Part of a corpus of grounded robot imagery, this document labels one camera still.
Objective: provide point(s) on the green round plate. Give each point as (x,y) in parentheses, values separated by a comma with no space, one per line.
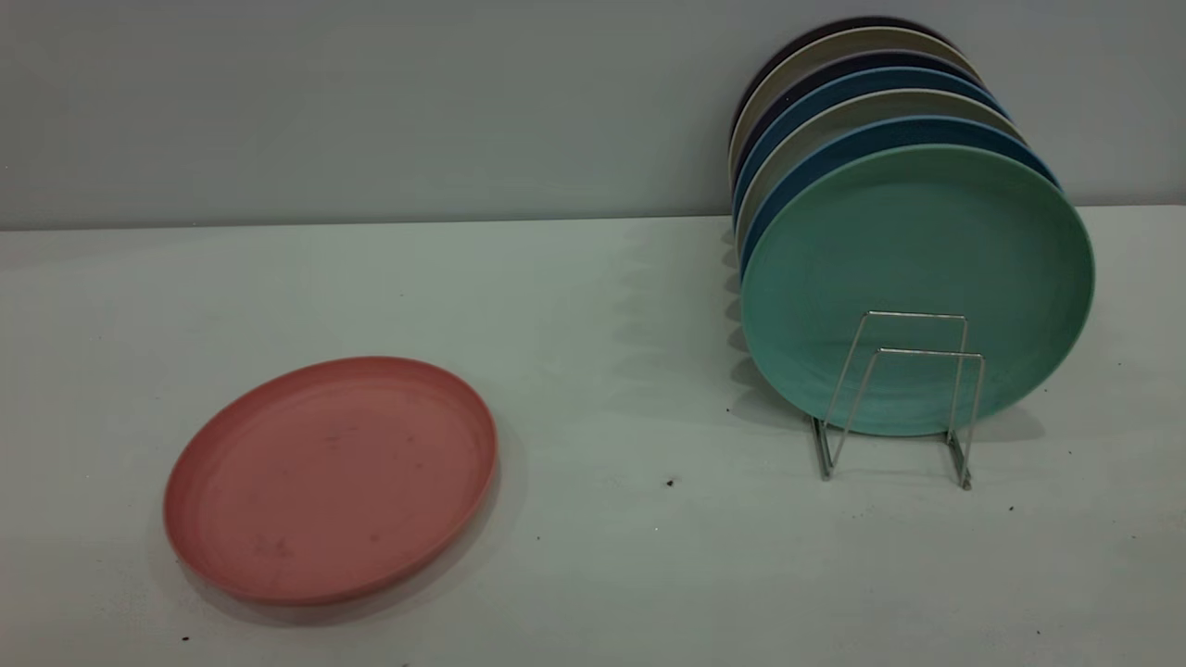
(908,241)

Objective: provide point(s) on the blue round plate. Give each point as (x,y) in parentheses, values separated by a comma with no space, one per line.
(889,132)
(862,81)

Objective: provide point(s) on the dark purple round plate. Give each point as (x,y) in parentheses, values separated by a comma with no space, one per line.
(857,60)
(804,39)

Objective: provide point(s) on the beige round plate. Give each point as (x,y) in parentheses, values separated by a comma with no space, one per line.
(834,44)
(871,105)

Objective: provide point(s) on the pink round plate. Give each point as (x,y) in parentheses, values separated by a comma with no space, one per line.
(334,482)

